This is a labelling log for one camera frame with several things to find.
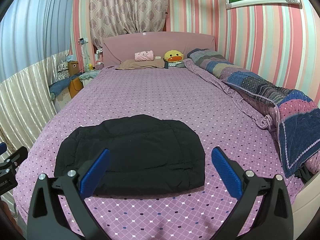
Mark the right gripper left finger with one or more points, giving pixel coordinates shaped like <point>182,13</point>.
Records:
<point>58,209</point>

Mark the black padded jacket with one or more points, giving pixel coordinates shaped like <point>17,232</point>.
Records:
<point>148,156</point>

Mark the purple diamond-pattern bed sheet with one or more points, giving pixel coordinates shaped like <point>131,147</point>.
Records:
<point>176,94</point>

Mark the patchwork quilt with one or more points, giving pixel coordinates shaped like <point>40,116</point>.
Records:
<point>292,117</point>

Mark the patterned storage drawers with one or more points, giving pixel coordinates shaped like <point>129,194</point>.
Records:
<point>62,71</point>

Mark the brown cardboard box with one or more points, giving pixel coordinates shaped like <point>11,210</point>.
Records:
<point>73,67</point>

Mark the blue and cream curtain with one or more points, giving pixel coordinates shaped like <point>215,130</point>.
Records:
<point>35,38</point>

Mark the tan pillow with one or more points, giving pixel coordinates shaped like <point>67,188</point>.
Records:
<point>132,64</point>

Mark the pink headboard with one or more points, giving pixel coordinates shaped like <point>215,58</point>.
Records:
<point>117,49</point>

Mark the yellow duck plush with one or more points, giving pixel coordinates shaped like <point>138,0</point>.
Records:
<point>173,56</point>

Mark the floral patterned curtain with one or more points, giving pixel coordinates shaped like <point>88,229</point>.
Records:
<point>109,18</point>

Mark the wall power socket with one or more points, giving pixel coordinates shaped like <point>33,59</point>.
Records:
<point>83,40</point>

